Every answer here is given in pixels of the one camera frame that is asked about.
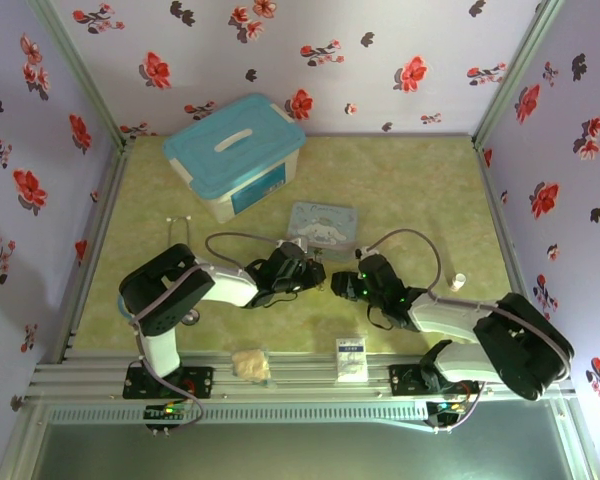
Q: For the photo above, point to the light blue cartoon tin box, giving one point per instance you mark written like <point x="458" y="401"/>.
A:
<point x="325" y="227"/>

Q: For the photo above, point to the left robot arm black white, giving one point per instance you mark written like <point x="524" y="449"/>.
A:
<point x="165" y="295"/>

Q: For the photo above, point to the white printed packet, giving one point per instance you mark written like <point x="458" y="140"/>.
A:
<point x="352" y="359"/>

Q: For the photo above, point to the small white bottle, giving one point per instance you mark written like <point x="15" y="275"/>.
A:
<point x="458" y="281"/>

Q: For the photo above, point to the clear bag with beige contents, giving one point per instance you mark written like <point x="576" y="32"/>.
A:
<point x="251" y="366"/>

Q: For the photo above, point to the blue stethoscope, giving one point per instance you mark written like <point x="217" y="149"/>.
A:
<point x="193" y="316"/>

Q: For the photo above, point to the white storage box blue lid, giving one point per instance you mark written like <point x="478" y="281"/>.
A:
<point x="232" y="150"/>

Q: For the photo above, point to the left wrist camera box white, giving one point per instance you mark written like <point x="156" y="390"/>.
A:
<point x="292" y="246"/>

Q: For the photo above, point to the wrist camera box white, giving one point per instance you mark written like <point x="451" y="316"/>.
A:
<point x="292" y="246"/>
<point x="365" y="251"/>

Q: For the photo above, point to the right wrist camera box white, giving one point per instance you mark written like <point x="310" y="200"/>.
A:
<point x="365" y="251"/>

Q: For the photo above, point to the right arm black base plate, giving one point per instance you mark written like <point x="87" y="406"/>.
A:
<point x="405" y="380"/>

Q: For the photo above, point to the aluminium frame cross rail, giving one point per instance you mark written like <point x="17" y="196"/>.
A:
<point x="300" y="385"/>

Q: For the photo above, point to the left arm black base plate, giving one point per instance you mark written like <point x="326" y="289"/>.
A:
<point x="200" y="382"/>

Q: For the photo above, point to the aluminium frame side rail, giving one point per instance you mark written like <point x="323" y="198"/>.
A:
<point x="102" y="210"/>
<point x="495" y="200"/>

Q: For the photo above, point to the aluminium frame corner post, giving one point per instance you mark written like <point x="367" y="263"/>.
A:
<point x="515" y="75"/>
<point x="80" y="75"/>

